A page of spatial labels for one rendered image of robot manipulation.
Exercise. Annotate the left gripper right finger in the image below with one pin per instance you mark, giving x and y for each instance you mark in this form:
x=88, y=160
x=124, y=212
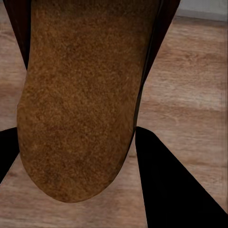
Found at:
x=172, y=196

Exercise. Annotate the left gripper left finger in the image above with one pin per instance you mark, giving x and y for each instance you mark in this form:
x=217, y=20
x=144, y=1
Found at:
x=9, y=150

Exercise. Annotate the sandal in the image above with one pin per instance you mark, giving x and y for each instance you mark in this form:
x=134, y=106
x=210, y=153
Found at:
x=87, y=62

